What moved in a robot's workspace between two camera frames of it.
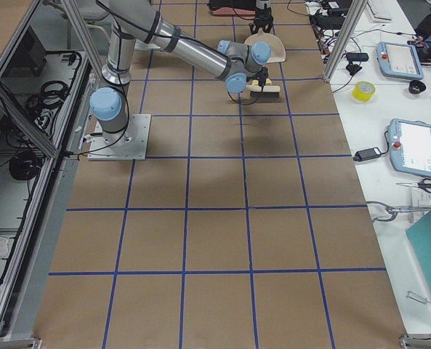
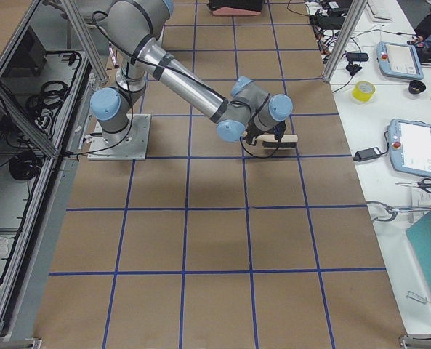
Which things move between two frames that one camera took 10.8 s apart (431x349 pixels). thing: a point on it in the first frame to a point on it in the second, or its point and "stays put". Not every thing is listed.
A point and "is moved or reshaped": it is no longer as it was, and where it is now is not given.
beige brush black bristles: x=268 y=91 is moved or reshaped
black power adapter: x=367 y=154 stays put
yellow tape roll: x=363 y=91 stays put
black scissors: x=428 y=185 stays put
